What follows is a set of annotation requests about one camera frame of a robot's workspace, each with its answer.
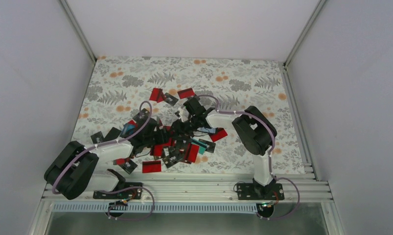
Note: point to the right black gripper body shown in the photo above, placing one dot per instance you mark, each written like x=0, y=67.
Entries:
x=187, y=129

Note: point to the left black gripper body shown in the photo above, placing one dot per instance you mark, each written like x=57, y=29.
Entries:
x=149, y=142

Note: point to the red striped card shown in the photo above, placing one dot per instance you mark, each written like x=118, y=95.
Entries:
x=219, y=134

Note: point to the black card holder wallet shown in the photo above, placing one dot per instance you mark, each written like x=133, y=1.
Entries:
x=169, y=136

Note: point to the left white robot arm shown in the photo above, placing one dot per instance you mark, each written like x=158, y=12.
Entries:
x=79, y=168

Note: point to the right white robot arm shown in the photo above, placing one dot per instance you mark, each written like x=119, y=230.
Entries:
x=256, y=133

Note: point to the blue card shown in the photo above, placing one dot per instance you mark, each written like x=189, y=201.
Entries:
x=127, y=130

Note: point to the red card middle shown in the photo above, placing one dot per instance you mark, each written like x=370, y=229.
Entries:
x=191, y=153

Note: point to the teal card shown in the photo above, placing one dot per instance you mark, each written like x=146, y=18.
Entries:
x=202, y=146

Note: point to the red card front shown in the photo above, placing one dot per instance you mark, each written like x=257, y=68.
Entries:
x=151, y=166

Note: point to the black VIP card right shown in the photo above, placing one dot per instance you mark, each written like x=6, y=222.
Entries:
x=210, y=145

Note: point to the black vip card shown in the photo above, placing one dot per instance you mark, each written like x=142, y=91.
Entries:
x=210, y=145
x=97, y=138

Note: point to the black card near top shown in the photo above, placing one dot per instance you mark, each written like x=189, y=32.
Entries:
x=170, y=99

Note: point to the black card front left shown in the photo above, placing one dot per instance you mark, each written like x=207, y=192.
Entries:
x=128, y=166

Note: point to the red black-stripe card top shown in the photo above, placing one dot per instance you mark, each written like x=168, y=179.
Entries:
x=186, y=93

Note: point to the red card far left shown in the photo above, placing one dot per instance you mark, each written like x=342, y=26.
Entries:
x=157, y=95

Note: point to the black VIP card left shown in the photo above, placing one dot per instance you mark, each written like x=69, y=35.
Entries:
x=97, y=138

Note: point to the floral patterned table mat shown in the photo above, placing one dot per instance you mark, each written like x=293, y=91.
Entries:
x=119, y=84

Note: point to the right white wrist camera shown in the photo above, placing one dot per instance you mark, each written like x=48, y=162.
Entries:
x=182, y=114

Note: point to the aluminium rail frame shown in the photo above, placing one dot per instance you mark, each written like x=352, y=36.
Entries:
x=308, y=209

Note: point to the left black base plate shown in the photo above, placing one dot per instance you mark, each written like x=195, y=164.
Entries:
x=128, y=190

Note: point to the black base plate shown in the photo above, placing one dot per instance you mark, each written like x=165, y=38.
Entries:
x=250, y=191
x=128, y=190

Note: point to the blue grey cable duct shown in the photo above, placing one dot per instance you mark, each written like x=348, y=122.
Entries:
x=141, y=207

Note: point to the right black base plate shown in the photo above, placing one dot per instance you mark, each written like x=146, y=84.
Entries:
x=250, y=191

